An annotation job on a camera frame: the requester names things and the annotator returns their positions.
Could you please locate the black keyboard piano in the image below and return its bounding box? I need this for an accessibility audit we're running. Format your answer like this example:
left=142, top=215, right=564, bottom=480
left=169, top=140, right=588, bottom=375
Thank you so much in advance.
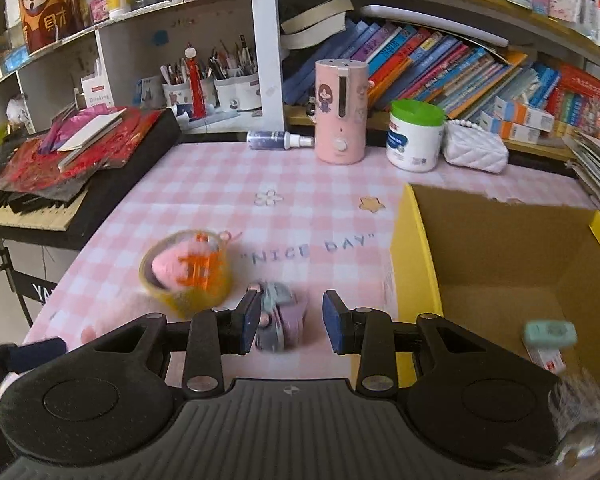
left=0, top=107, right=182, bottom=251

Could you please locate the red doll ornament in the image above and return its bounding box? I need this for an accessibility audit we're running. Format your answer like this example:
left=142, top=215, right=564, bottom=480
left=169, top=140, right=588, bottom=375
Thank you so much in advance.
left=185, top=47, right=206, bottom=120

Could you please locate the pile of red foil decorations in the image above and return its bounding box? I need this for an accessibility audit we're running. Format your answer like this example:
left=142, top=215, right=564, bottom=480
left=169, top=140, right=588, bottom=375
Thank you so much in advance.
left=0, top=106, right=163, bottom=193

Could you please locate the stack of papers and booklets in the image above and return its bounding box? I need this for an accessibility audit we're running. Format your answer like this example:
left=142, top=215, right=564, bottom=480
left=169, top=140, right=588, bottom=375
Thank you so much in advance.
left=562, top=130, right=600, bottom=231

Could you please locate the white shelf unit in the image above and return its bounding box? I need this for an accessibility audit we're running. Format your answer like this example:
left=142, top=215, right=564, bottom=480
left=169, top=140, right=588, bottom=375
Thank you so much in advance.
left=0, top=0, right=286, bottom=133

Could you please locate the yellow tape roll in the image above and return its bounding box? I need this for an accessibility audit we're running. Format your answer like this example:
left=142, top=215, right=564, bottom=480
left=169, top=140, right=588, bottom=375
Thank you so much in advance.
left=139, top=229, right=233, bottom=318

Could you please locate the blue spray bottle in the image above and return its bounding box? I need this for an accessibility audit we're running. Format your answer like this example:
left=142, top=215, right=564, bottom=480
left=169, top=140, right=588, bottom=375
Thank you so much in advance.
left=246, top=130, right=315, bottom=152

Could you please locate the crumpled white plastic bag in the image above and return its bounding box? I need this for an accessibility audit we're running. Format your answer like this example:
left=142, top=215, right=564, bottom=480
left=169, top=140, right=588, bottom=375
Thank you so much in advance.
left=5, top=94, right=35, bottom=133

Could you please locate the white pen holder with pens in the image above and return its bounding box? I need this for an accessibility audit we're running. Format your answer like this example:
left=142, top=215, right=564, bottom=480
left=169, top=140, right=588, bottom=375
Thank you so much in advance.
left=210, top=35, right=261, bottom=113
left=160, top=62, right=203, bottom=108

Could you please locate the thick paperback book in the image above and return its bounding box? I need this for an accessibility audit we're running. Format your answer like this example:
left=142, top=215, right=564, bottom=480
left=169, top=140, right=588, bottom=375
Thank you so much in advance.
left=279, top=0, right=356, bottom=51

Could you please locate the white quilted purse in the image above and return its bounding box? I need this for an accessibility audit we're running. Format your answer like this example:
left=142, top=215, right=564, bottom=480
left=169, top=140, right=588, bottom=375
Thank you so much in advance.
left=442, top=119, right=510, bottom=175

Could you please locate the pink checked tablecloth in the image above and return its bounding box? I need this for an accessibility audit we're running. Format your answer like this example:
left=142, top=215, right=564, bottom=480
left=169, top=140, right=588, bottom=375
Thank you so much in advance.
left=25, top=142, right=600, bottom=396

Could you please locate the white card red label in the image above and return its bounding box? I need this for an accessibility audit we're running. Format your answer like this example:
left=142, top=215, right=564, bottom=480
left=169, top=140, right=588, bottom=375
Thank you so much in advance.
left=80, top=74, right=117, bottom=111

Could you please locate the mint green plastic device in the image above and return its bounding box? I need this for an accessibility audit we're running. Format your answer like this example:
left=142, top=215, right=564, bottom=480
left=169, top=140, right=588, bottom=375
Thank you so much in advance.
left=522, top=319, right=578, bottom=350

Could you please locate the white notebook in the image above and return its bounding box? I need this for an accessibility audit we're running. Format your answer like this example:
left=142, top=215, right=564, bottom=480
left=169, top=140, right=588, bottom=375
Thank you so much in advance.
left=57, top=108, right=128, bottom=153

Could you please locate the orange spiky toy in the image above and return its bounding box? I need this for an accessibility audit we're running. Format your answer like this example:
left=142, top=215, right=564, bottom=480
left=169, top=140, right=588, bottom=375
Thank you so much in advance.
left=177, top=232, right=218, bottom=298

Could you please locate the small white red-label box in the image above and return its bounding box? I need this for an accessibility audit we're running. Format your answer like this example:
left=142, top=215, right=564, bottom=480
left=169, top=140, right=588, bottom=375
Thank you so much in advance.
left=526, top=346, right=567, bottom=376

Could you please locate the red boxed book set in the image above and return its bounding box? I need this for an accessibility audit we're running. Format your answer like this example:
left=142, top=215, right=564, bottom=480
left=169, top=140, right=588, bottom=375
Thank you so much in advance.
left=545, top=63, right=600, bottom=128

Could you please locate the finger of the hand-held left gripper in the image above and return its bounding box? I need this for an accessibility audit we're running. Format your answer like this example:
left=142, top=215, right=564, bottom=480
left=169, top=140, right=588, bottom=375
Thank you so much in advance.
left=0, top=337, right=67, bottom=376

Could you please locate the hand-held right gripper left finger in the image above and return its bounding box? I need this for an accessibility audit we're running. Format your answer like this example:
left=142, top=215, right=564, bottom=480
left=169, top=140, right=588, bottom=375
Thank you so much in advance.
left=80, top=289, right=262, bottom=401

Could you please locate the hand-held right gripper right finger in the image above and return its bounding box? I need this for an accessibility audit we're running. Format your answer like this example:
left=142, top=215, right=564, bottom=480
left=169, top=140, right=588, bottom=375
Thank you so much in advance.
left=322, top=289, right=511, bottom=401

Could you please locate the white flat folder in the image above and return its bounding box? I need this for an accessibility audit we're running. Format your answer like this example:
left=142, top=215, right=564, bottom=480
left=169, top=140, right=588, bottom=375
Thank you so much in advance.
left=359, top=4, right=510, bottom=50

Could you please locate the black keyboard stand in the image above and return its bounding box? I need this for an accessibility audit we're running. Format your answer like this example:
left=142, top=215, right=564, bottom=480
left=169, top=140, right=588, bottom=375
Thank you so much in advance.
left=0, top=240, right=56, bottom=328

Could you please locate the yellow cardboard box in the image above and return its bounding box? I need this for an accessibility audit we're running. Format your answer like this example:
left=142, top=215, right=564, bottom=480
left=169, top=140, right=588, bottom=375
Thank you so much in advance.
left=390, top=182, right=600, bottom=396

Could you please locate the row of leaning books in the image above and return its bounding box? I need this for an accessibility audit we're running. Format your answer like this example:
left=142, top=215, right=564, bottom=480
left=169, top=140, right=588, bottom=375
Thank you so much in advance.
left=282, top=17, right=561, bottom=121

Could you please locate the white canister green lid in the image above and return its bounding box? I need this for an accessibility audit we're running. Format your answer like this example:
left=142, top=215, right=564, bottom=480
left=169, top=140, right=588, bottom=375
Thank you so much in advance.
left=386, top=100, right=447, bottom=173

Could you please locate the small pink plush toy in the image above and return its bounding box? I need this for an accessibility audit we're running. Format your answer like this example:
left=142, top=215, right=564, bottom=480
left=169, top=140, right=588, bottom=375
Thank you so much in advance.
left=150, top=240, right=221, bottom=286

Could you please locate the white orange blue carton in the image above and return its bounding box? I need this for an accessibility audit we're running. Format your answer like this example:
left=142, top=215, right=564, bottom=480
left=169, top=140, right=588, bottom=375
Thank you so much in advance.
left=480, top=110, right=541, bottom=145
left=495, top=95, right=556, bottom=131

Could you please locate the grey and purple toy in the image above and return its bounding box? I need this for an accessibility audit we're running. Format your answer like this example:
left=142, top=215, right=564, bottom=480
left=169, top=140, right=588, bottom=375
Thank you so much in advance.
left=252, top=281, right=309, bottom=354

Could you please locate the pink humidifier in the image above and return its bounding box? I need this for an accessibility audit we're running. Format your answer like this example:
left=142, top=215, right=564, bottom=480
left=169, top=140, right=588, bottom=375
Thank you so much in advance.
left=314, top=58, right=370, bottom=165

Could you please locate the fortune god paper decoration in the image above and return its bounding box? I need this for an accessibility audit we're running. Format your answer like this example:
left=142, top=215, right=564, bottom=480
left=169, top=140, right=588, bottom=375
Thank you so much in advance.
left=17, top=0, right=88, bottom=56

